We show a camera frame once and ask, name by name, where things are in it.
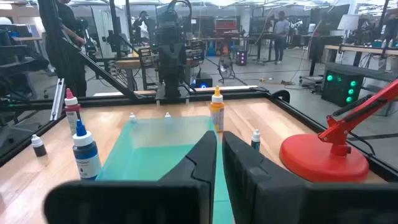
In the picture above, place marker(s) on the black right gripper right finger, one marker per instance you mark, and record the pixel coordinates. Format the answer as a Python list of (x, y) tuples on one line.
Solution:
[(264, 199)]

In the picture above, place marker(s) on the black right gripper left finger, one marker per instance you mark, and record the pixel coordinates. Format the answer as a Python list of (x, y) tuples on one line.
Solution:
[(192, 193)]

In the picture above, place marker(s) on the small pale blue dropper bottle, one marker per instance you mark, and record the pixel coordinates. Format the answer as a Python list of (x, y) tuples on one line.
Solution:
[(168, 117), (132, 118)]

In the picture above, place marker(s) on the pink-capped red food coloring bottle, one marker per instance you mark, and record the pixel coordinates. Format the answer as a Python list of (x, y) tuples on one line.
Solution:
[(73, 110)]

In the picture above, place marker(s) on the blue food coloring bottle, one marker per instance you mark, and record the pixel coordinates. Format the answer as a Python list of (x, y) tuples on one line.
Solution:
[(85, 155)]

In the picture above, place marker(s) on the small dark dropper bottle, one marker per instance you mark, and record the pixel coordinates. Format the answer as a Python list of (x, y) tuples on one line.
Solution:
[(39, 150)]

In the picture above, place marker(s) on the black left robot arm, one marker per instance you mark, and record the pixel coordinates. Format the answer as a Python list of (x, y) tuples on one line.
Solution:
[(172, 85)]

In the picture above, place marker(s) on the black box with blue light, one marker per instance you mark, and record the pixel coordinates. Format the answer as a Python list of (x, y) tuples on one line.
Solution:
[(202, 81)]

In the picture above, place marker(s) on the person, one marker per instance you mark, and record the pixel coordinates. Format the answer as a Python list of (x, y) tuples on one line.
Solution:
[(146, 28), (70, 18), (281, 31)]

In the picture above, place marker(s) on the small teal dropper bottle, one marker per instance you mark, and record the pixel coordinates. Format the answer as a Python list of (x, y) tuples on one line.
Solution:
[(256, 143)]

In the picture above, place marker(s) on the translucent green plastic bin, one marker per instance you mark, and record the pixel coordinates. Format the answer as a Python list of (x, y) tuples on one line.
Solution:
[(149, 149)]

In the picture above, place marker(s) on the red tool chest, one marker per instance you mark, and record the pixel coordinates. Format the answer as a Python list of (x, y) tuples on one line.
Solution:
[(226, 26)]

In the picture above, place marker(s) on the red desk lamp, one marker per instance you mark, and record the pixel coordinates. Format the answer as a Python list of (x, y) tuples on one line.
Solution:
[(323, 161)]

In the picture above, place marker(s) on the black box with pink lights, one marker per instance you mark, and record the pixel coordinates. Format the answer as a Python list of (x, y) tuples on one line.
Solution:
[(241, 58)]

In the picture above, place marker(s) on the black computer with green lights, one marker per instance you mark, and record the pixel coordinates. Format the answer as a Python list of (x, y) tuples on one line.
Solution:
[(342, 88)]

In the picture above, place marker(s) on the wooden workbench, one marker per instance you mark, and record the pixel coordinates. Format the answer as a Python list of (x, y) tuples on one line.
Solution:
[(357, 49)]

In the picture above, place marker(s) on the black aluminium table frame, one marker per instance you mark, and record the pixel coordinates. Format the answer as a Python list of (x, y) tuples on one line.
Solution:
[(93, 102)]

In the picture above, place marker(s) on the silver aluminium rail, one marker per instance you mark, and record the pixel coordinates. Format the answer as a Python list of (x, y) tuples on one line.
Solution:
[(58, 99)]

